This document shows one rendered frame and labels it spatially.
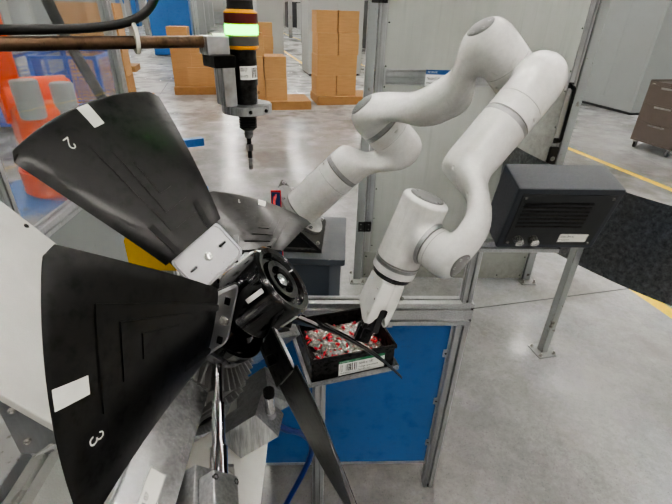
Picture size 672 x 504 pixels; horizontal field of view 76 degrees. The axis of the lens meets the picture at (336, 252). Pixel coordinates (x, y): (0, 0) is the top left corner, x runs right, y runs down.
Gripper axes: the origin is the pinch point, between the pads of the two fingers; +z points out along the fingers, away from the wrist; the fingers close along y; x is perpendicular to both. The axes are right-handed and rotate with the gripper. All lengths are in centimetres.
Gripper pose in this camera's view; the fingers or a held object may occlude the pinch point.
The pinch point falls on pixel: (364, 332)
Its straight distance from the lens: 91.0
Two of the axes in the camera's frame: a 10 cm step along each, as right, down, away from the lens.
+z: -3.2, 8.3, 4.5
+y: 0.4, 4.8, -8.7
